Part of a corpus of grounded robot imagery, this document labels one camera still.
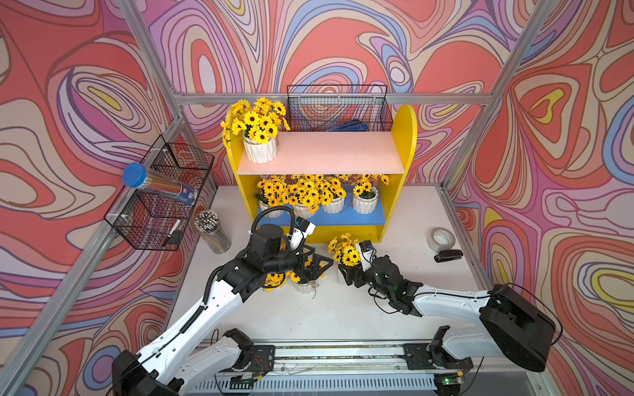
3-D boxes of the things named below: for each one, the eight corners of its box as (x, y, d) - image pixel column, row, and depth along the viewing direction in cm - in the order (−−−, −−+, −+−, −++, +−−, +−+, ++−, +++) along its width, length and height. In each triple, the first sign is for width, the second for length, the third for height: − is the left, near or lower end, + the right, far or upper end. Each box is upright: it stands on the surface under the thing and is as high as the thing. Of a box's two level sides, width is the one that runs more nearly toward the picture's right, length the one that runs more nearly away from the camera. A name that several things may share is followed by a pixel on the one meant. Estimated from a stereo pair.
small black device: (436, 262, 96) (439, 258, 93) (432, 255, 98) (435, 251, 96) (460, 258, 97) (464, 254, 95) (456, 251, 99) (459, 247, 97)
